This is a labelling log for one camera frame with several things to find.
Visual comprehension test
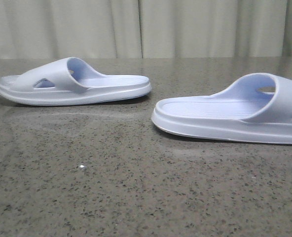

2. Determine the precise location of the light blue slipper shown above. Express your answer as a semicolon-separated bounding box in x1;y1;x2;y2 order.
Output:
0;57;151;106
151;73;292;144

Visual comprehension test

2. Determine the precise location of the beige background curtain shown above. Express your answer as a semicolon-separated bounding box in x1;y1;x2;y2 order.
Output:
0;0;292;59

